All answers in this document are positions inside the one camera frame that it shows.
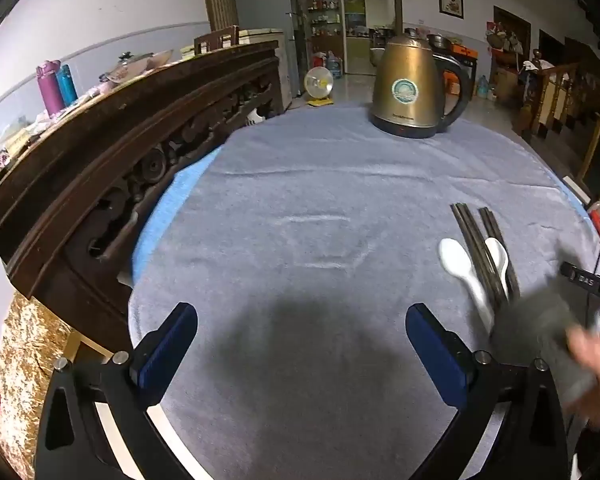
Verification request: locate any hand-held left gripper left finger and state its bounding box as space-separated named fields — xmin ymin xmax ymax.
xmin=32 ymin=302 xmax=199 ymax=480

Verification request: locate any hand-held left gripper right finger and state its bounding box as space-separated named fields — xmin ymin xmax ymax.
xmin=405 ymin=302 xmax=571 ymax=480

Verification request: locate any dark utensil holder cup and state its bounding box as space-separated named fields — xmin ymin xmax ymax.
xmin=490 ymin=280 xmax=597 ymax=403

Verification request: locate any white ceramic spoon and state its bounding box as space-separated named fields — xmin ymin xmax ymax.
xmin=439 ymin=238 xmax=497 ymax=333
xmin=484 ymin=237 xmax=512 ymax=288

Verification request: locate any person's right hand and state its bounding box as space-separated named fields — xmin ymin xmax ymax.
xmin=565 ymin=327 xmax=600 ymax=431

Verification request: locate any blue tablecloth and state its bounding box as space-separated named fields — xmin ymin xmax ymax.
xmin=131 ymin=149 xmax=598 ymax=288

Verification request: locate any gold patterned panel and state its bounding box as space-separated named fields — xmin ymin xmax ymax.
xmin=0 ymin=292 xmax=72 ymax=480

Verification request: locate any grey table cloth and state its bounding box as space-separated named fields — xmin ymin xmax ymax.
xmin=127 ymin=100 xmax=600 ymax=480

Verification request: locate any wooden stair railing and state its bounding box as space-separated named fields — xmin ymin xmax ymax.
xmin=517 ymin=47 xmax=600 ymax=146

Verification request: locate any carved dark wooden sideboard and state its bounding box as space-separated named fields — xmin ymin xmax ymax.
xmin=0 ymin=40 xmax=286 ymax=356

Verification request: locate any dark wooden side table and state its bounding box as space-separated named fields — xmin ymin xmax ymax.
xmin=430 ymin=35 xmax=482 ymax=97

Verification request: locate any golden electric kettle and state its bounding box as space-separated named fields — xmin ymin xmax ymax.
xmin=370 ymin=27 xmax=471 ymax=140

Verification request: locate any blue thermos bottle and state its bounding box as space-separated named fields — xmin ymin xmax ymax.
xmin=56 ymin=64 xmax=79 ymax=103

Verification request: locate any lidded glass bowl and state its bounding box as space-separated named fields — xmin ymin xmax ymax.
xmin=111 ymin=51 xmax=156 ymax=81

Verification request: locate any purple thermos bottle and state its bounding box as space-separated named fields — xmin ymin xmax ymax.
xmin=36 ymin=60 xmax=66 ymax=117

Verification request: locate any small round heater fan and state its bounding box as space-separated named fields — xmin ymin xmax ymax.
xmin=303 ymin=66 xmax=335 ymax=107

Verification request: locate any brown wooden chair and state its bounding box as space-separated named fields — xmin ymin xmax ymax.
xmin=194 ymin=25 xmax=240 ymax=56

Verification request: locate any grey refrigerator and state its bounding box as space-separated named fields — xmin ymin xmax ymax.
xmin=232 ymin=0 xmax=303 ymax=101

